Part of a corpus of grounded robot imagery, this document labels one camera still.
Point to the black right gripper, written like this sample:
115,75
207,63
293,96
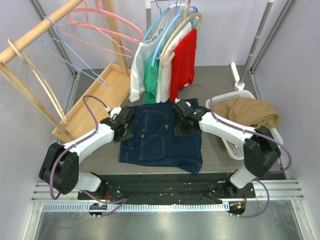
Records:
178,132

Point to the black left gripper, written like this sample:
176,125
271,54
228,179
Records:
128,134

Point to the blue denim skirt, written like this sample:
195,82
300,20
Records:
154,143

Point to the light blue wire hanger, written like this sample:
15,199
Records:
76,62

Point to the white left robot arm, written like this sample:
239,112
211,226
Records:
60,167

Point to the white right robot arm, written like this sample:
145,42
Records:
260,150

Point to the beige plastic hanger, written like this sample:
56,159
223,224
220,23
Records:
164,61

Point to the pink plastic hanger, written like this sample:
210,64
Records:
93,15

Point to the teal plastic hanger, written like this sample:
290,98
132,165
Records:
155,28

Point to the blue plastic hanger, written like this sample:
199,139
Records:
165,32

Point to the wooden hanger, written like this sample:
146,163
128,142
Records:
43,82

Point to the white hanging shirt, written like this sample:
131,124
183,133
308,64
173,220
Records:
165,74

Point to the red hanging shirt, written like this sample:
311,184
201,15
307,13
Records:
183,64

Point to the white plastic laundry basket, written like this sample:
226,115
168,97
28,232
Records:
243,93

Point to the green hanging shirt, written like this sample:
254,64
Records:
150,80

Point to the white rack foot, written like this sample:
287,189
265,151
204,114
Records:
237,85

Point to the tan cloth garment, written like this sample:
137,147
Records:
248,112

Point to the metal garment rack pole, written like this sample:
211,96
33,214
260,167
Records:
255,42

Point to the white long sleeve shirt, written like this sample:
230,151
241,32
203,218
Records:
146,49

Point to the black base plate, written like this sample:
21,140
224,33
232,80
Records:
172,188

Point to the pink wire hanger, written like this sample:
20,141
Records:
95,39

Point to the wooden rack rail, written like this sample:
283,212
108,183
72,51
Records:
8,54

